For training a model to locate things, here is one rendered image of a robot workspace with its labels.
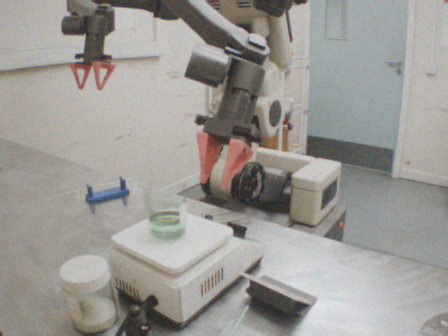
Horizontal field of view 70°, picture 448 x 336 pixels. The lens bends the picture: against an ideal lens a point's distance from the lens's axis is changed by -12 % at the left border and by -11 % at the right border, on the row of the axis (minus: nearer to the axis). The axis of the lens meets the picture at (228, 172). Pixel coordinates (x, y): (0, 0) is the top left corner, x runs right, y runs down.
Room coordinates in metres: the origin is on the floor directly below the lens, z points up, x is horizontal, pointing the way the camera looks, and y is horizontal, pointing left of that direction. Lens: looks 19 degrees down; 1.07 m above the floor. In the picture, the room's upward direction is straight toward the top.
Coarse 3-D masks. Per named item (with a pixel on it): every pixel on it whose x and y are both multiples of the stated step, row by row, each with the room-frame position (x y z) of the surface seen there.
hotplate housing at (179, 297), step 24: (240, 240) 0.43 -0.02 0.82; (120, 264) 0.38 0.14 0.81; (144, 264) 0.36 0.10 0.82; (216, 264) 0.38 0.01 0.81; (240, 264) 0.42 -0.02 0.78; (120, 288) 0.38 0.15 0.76; (144, 288) 0.35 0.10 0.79; (168, 288) 0.33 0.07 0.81; (192, 288) 0.34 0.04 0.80; (216, 288) 0.38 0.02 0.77; (168, 312) 0.33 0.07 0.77; (192, 312) 0.34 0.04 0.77
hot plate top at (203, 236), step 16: (144, 224) 0.43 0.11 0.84; (192, 224) 0.44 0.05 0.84; (208, 224) 0.44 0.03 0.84; (112, 240) 0.39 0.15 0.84; (128, 240) 0.39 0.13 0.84; (144, 240) 0.39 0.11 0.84; (192, 240) 0.39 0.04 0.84; (208, 240) 0.39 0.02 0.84; (224, 240) 0.40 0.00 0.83; (144, 256) 0.35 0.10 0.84; (160, 256) 0.35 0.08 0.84; (176, 256) 0.35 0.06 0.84; (192, 256) 0.36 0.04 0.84; (176, 272) 0.33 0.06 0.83
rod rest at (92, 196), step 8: (120, 176) 0.77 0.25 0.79; (88, 184) 0.72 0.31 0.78; (120, 184) 0.76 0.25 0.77; (88, 192) 0.71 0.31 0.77; (96, 192) 0.73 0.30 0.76; (104, 192) 0.73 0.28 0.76; (112, 192) 0.73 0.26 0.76; (120, 192) 0.74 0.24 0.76; (128, 192) 0.75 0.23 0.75; (88, 200) 0.70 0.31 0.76; (96, 200) 0.70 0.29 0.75
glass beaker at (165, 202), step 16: (160, 176) 0.43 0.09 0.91; (176, 176) 0.43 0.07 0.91; (144, 192) 0.40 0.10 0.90; (160, 192) 0.38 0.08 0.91; (176, 192) 0.39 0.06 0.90; (160, 208) 0.38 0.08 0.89; (176, 208) 0.39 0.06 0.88; (160, 224) 0.38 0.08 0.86; (176, 224) 0.39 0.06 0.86; (160, 240) 0.38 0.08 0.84; (176, 240) 0.39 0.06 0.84
